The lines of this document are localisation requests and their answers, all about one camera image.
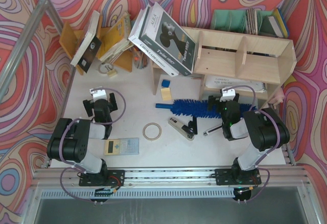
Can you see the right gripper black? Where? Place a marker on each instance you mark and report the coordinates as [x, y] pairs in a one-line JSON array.
[[212, 101]]

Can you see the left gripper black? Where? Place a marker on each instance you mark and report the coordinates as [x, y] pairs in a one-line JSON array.
[[87, 103]]

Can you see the blue fluffy duster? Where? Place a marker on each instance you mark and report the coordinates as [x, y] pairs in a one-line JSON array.
[[191, 107]]

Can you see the beige masking tape roll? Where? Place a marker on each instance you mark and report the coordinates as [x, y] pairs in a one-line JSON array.
[[152, 131]]

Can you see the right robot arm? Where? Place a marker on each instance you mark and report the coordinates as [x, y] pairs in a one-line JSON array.
[[265, 130]]

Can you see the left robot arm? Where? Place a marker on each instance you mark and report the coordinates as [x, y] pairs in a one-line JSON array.
[[69, 141]]

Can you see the light wooden bookshelf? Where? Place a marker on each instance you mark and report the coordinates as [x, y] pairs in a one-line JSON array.
[[243, 56]]

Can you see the spiral notebook white cover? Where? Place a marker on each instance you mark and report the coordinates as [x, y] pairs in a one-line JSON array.
[[222, 82]]

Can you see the black clip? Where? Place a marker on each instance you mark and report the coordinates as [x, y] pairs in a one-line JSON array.
[[193, 125]]

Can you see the beige calculator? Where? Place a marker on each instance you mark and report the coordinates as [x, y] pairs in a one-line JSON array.
[[122, 146]]

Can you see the beige black stapler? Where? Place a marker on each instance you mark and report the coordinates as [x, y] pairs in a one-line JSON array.
[[183, 129]]

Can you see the pink pig figure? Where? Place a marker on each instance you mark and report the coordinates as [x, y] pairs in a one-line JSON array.
[[277, 98]]

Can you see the blue eraser block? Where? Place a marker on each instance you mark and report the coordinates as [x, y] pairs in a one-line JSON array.
[[165, 83]]

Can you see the pencil cup with pencils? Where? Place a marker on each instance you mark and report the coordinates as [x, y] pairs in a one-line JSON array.
[[139, 58]]

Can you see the black white paperback book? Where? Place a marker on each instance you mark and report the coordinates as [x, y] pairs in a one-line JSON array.
[[88, 44]]

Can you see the yellow worn book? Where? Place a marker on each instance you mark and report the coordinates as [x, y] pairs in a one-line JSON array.
[[115, 41]]

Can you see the white Chokladfabriken book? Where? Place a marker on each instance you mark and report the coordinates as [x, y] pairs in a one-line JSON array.
[[135, 39]]

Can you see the orange wooden book stand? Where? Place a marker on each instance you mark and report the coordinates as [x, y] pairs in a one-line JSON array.
[[69, 40]]

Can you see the green desk organizer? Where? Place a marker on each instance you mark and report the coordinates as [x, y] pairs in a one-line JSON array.
[[235, 21]]

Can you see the blue covered notebook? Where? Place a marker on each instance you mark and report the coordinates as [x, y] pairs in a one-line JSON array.
[[277, 20]]

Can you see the Twins story book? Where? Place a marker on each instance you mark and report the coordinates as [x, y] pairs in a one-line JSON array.
[[162, 35]]

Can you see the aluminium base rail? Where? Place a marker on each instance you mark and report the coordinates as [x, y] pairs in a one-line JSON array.
[[280, 175]]

